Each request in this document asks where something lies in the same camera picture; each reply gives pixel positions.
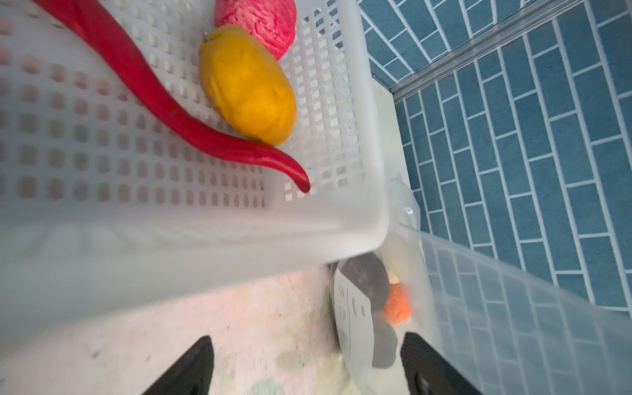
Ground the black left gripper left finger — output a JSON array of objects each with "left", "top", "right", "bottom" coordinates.
[{"left": 143, "top": 335, "right": 214, "bottom": 395}]

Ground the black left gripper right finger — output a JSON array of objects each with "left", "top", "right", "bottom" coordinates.
[{"left": 400, "top": 332, "right": 482, "bottom": 395}]

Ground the small orange tangerine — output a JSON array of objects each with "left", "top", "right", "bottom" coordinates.
[{"left": 382, "top": 283, "right": 411, "bottom": 324}]

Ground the clear zip top bag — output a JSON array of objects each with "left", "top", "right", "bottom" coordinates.
[{"left": 330, "top": 178, "right": 631, "bottom": 394}]

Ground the black avocado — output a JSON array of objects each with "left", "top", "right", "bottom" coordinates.
[
  {"left": 372, "top": 318, "right": 398, "bottom": 369},
  {"left": 338, "top": 253, "right": 389, "bottom": 312}
]

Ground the yellow lemon food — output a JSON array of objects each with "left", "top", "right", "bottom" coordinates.
[{"left": 198, "top": 25, "right": 297, "bottom": 146}]

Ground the pink cracked ball food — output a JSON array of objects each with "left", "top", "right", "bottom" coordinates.
[{"left": 213, "top": 0, "right": 297, "bottom": 60}]

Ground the cream white bun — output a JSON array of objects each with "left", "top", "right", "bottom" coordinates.
[{"left": 386, "top": 268, "right": 400, "bottom": 285}]

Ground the red chili pepper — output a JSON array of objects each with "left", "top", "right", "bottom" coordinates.
[{"left": 36, "top": 0, "right": 311, "bottom": 194}]

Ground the aluminium corner post right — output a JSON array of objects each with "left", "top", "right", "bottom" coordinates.
[{"left": 390, "top": 0, "right": 582, "bottom": 103}]

